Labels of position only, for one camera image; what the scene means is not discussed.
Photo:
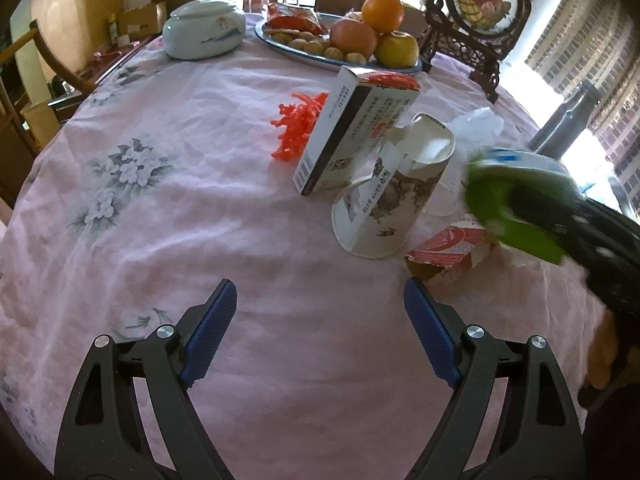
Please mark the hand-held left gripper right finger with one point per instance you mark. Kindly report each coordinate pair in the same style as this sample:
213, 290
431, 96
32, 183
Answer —
432, 335

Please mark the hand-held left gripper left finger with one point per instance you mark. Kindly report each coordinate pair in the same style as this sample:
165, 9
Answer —
210, 330

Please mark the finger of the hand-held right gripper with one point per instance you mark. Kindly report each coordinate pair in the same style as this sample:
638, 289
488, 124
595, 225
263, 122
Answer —
540, 207

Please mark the green tissue box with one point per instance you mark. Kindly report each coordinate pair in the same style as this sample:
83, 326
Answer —
487, 200

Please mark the person's right hand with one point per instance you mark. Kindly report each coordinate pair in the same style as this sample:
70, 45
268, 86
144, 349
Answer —
605, 355

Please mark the small red white carton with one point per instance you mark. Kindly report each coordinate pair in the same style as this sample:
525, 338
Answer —
450, 250

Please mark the steel bottle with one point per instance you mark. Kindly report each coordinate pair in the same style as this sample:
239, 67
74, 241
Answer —
565, 120

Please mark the clear plastic bag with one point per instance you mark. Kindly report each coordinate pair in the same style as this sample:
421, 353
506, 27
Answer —
475, 125

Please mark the pink floral tablecloth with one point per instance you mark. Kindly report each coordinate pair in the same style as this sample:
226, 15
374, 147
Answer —
200, 210

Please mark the floral paper cup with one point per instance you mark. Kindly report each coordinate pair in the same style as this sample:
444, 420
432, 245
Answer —
395, 200

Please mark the checked curtain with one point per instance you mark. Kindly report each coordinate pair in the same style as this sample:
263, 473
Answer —
590, 45

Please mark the tall white carton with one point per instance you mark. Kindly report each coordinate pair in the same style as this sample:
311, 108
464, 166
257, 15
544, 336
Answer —
345, 135

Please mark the yellow apple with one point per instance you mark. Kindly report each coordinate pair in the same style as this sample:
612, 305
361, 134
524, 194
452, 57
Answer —
397, 49

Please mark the red shredded plastic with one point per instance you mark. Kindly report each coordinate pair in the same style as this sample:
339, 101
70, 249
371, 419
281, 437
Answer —
295, 125

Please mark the orange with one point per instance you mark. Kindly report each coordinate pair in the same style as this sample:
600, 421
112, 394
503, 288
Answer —
382, 12

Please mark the red apple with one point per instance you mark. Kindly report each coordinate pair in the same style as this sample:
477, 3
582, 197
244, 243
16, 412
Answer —
352, 37

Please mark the pile of walnuts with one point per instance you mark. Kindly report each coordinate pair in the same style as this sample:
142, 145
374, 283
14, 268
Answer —
310, 46

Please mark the wooden armchair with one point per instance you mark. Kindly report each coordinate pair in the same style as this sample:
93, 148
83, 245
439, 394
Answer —
75, 80

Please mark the blue rimmed fruit plate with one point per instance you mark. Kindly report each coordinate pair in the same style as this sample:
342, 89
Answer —
272, 42

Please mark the pale ceramic lidded jar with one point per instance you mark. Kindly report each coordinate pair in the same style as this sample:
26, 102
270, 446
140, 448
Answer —
200, 30

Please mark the red snack packet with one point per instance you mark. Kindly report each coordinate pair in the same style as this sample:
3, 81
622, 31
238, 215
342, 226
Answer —
290, 17

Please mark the cardboard box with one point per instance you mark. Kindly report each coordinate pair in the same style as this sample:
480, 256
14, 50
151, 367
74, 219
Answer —
145, 22

